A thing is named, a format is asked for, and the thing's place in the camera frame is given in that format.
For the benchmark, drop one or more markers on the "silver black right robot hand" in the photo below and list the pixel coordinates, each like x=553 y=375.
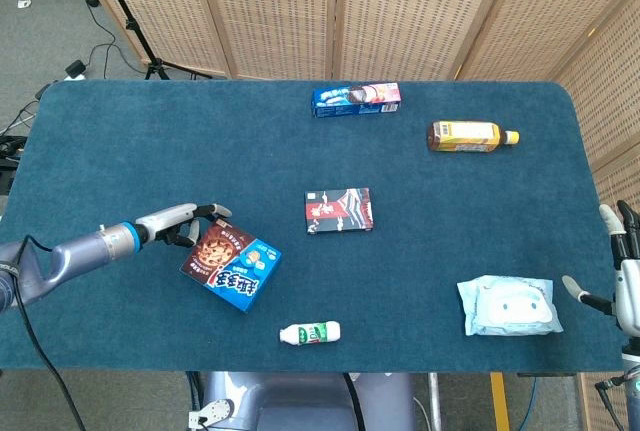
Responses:
x=630 y=296

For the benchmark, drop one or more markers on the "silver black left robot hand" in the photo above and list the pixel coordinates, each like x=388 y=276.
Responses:
x=165 y=221

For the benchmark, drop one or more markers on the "blue chocolate chip cookie box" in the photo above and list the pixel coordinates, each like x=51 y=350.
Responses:
x=232 y=266

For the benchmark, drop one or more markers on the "black and red flat box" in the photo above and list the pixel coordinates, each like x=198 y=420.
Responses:
x=339 y=211

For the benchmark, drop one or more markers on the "long blue sandwich cookie box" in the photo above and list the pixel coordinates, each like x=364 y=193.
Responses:
x=350 y=101

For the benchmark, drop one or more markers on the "light blue wet wipes pack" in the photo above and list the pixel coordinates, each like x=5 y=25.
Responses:
x=510 y=307

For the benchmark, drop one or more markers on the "black power adapter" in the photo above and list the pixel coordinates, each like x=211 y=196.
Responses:
x=76 y=68

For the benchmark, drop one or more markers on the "white milk drink bottle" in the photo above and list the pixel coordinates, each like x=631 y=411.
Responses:
x=312 y=333

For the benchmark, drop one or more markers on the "black tripod stand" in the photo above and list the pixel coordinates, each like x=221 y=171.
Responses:
x=134 y=26

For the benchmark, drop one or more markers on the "silver table leg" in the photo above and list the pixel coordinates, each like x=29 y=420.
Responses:
x=435 y=401

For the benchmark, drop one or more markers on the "grey robot torso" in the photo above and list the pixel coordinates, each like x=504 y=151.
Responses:
x=300 y=401

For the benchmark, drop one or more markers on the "tea bottle with yellow label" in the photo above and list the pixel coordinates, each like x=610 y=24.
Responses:
x=465 y=137

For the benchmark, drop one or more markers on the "dark blue table mat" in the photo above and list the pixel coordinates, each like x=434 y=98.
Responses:
x=400 y=271

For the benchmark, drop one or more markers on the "woven wicker folding screen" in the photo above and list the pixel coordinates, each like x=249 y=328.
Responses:
x=275 y=11

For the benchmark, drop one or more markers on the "white paper scrap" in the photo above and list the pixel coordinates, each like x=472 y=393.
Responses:
x=24 y=3

